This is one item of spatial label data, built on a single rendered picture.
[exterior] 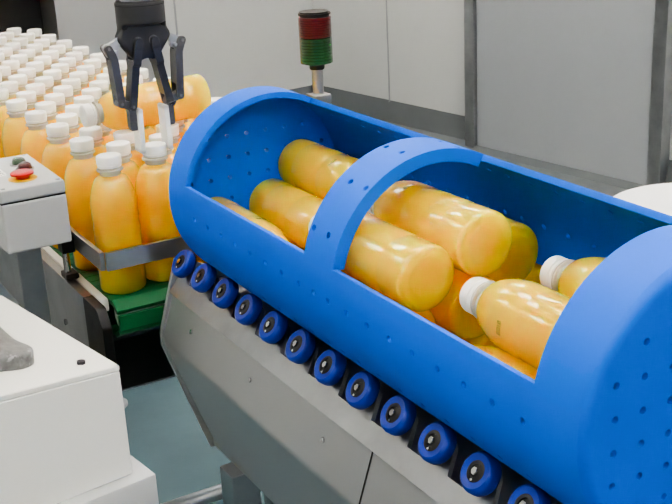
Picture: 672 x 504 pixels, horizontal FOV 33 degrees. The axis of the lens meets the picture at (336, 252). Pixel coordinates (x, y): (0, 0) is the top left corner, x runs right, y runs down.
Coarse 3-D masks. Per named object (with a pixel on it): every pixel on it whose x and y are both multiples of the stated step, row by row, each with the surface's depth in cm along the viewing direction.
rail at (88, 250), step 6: (72, 228) 188; (78, 234) 185; (78, 240) 185; (84, 240) 182; (78, 246) 185; (84, 246) 182; (90, 246) 179; (84, 252) 183; (90, 252) 180; (96, 252) 177; (102, 252) 176; (90, 258) 181; (96, 258) 178; (102, 258) 176; (96, 264) 178; (102, 264) 177; (102, 270) 177
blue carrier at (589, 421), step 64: (192, 128) 160; (256, 128) 166; (320, 128) 172; (384, 128) 148; (192, 192) 155; (448, 192) 149; (512, 192) 135; (576, 192) 117; (256, 256) 140; (320, 256) 126; (576, 256) 130; (640, 256) 94; (320, 320) 130; (384, 320) 115; (576, 320) 94; (640, 320) 91; (448, 384) 107; (512, 384) 98; (576, 384) 92; (640, 384) 93; (512, 448) 102; (576, 448) 92; (640, 448) 95
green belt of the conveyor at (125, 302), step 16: (80, 272) 191; (96, 272) 191; (96, 288) 184; (144, 288) 183; (160, 288) 183; (112, 304) 178; (128, 304) 178; (144, 304) 179; (112, 320) 185; (128, 320) 178; (144, 320) 179; (160, 320) 181
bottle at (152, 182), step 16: (144, 160) 179; (160, 160) 179; (144, 176) 179; (160, 176) 178; (144, 192) 179; (160, 192) 179; (144, 208) 180; (160, 208) 179; (144, 224) 181; (160, 224) 180; (144, 240) 182; (160, 272) 183
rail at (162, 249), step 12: (168, 240) 180; (180, 240) 181; (108, 252) 176; (120, 252) 177; (132, 252) 178; (144, 252) 179; (156, 252) 180; (168, 252) 181; (108, 264) 176; (120, 264) 177; (132, 264) 178
